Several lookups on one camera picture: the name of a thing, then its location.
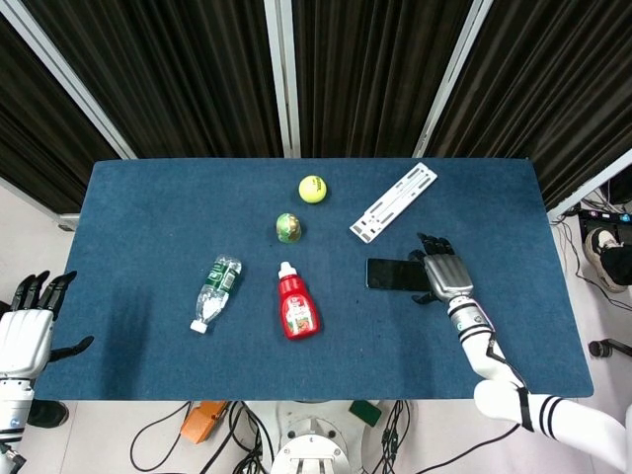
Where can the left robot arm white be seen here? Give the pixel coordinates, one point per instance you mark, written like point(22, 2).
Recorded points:
point(12, 419)

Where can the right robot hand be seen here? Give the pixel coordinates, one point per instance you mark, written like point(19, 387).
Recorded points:
point(446, 274)

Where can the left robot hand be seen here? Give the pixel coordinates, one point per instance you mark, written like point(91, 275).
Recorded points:
point(27, 326)

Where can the white partition frame post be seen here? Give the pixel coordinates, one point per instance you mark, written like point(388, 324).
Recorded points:
point(282, 74)
point(64, 74)
point(451, 74)

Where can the yellow tennis ball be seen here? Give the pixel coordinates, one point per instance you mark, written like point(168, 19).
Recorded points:
point(313, 189)

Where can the black power strip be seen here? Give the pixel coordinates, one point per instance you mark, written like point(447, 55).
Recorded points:
point(605, 217)

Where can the blue table cloth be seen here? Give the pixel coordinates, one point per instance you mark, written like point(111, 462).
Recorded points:
point(148, 257)

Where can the white perforated metal bracket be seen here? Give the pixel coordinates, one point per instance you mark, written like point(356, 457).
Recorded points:
point(394, 203)

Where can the black shoe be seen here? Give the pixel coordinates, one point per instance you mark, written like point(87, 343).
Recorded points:
point(49, 414)

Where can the red ketchup squeeze bottle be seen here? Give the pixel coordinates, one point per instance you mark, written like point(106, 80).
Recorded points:
point(297, 310)

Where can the clear plastic water bottle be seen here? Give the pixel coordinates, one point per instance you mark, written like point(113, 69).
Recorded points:
point(216, 292)

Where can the orange box on floor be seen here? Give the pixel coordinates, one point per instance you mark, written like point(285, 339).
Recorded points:
point(202, 419)

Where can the green gold wrapped egg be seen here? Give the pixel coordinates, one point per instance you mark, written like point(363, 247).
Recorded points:
point(289, 228)

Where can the green block on floor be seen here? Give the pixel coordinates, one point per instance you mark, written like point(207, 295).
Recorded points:
point(366, 411)

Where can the black smartphone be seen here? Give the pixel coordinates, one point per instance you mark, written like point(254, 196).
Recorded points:
point(394, 274)

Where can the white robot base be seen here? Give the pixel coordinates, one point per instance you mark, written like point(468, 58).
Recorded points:
point(316, 439)

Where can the person's white shoe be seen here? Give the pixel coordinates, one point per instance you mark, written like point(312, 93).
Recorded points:
point(598, 247)

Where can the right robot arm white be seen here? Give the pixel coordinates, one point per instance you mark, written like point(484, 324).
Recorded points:
point(518, 390)

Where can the black office chair caster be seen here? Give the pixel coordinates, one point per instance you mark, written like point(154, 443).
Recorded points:
point(600, 348)

